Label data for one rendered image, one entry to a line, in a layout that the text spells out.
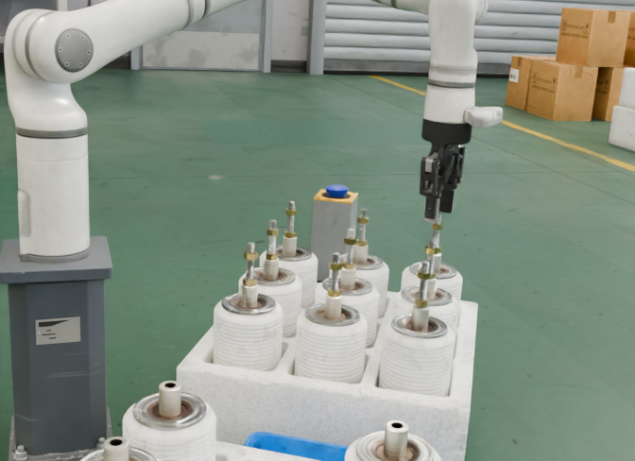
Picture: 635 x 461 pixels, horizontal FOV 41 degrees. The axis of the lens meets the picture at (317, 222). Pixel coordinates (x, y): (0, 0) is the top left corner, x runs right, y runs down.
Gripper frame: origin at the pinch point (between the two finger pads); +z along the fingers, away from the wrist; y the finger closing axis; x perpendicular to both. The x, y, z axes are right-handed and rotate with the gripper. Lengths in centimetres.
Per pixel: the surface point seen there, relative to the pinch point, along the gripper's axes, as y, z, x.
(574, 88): -358, 17, -48
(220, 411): 36.9, 23.0, -15.4
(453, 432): 28.5, 20.8, 14.3
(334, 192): -9.3, 3.0, -22.8
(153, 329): -2, 35, -57
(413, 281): 4.4, 11.0, -1.5
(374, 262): 2.2, 10.1, -9.2
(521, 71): -384, 14, -86
